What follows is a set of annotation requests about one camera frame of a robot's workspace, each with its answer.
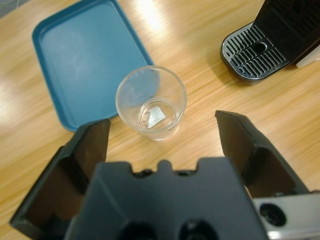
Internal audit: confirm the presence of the blue plastic tray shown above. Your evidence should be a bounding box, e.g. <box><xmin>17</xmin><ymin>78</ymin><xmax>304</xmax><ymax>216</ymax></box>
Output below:
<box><xmin>31</xmin><ymin>0</ymin><xmax>155</xmax><ymax>132</ymax></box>

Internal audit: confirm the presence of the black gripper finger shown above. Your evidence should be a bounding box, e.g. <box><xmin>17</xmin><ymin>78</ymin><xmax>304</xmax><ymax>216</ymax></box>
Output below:
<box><xmin>9</xmin><ymin>118</ymin><xmax>112</xmax><ymax>239</ymax></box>
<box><xmin>214</xmin><ymin>110</ymin><xmax>311</xmax><ymax>199</ymax></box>

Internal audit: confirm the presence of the white coffee machine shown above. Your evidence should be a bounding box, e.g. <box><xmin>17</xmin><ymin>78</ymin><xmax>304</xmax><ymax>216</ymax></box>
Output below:
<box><xmin>254</xmin><ymin>0</ymin><xmax>320</xmax><ymax>70</ymax></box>

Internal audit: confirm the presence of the clear plastic cup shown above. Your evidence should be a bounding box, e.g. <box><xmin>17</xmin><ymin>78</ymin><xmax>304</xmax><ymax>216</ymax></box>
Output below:
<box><xmin>115</xmin><ymin>65</ymin><xmax>188</xmax><ymax>142</ymax></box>

